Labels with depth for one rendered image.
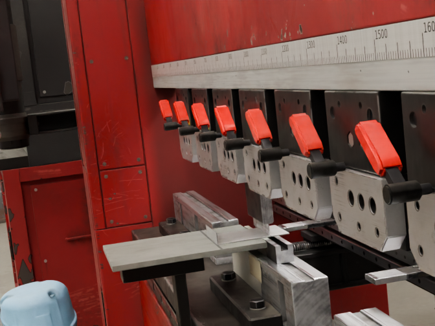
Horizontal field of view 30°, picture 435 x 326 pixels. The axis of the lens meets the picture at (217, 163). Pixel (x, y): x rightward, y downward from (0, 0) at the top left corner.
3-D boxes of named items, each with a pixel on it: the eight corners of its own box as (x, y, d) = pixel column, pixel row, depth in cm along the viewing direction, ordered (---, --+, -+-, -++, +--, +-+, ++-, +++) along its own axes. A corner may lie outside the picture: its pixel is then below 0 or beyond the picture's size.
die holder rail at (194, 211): (176, 226, 225) (172, 193, 224) (197, 223, 226) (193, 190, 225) (216, 265, 176) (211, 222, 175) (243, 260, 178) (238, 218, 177)
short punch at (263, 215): (248, 226, 151) (243, 176, 150) (259, 224, 151) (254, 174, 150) (264, 235, 141) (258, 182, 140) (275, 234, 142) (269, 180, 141)
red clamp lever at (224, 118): (211, 104, 133) (226, 145, 127) (235, 101, 134) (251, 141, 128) (211, 112, 135) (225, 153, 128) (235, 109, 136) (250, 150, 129)
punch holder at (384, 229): (333, 229, 96) (320, 90, 94) (400, 219, 98) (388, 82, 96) (388, 255, 81) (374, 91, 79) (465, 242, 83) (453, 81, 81)
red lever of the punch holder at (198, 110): (188, 101, 153) (200, 137, 146) (210, 99, 154) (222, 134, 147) (188, 108, 154) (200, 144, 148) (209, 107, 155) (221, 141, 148)
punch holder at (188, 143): (181, 157, 193) (173, 88, 191) (215, 152, 195) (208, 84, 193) (193, 163, 178) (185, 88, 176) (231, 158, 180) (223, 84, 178)
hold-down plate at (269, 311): (210, 291, 157) (208, 275, 156) (237, 286, 158) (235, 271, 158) (251, 337, 128) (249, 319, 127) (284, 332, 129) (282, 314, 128)
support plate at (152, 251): (103, 250, 149) (102, 245, 149) (241, 229, 155) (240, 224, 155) (112, 272, 132) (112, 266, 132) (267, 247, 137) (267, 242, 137)
